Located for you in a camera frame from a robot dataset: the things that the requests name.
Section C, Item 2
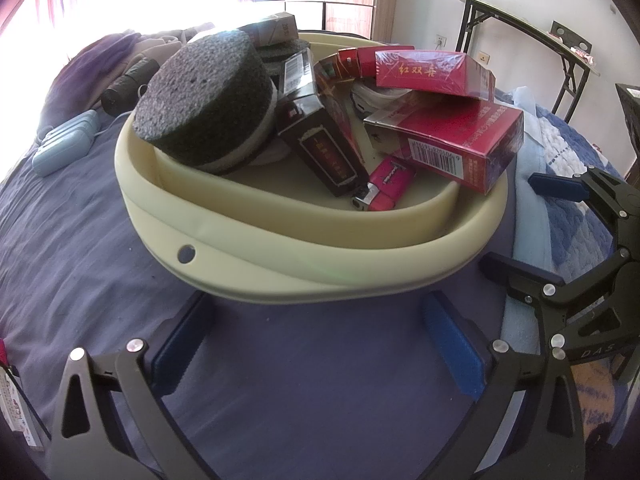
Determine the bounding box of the black chair back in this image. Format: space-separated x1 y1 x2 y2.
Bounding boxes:
550 21 586 51

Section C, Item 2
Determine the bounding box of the black red glossy carton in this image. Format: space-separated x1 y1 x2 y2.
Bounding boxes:
276 51 373 200

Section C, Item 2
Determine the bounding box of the purple cloth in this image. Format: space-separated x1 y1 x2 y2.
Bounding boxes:
40 30 146 126

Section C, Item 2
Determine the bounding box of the black roll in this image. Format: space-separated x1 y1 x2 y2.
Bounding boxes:
100 57 161 113

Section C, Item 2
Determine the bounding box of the brown white carton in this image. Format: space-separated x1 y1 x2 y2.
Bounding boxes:
236 11 299 47

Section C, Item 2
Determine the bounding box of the white red flat packet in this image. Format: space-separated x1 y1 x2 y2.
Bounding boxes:
0 340 51 453

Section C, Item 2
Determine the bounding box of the small red box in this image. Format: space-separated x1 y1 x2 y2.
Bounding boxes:
337 47 377 81

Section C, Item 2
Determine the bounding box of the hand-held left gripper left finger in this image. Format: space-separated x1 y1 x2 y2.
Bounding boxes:
47 290 216 480

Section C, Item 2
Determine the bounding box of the dark navy bed sheet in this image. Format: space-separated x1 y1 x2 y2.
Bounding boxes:
0 105 521 480

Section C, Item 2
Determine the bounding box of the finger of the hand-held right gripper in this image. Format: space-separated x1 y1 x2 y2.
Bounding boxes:
479 247 631 311
528 167 640 221

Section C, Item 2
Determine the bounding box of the patterned cloth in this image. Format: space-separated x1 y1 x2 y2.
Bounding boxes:
570 355 640 461

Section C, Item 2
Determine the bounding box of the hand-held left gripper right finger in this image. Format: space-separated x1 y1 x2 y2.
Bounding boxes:
421 290 586 480

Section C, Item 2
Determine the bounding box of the red white carton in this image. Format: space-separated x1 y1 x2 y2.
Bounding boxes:
362 97 525 196
374 47 497 103

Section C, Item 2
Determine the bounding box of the folding table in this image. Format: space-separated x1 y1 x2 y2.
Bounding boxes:
448 0 601 126

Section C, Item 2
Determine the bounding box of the pink lighter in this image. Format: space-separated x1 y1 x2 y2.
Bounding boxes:
351 155 417 212

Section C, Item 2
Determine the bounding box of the black bed rail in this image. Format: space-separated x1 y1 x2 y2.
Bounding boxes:
285 0 376 38

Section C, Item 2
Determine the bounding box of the cream plastic basin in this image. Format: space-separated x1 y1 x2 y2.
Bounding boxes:
114 31 511 304

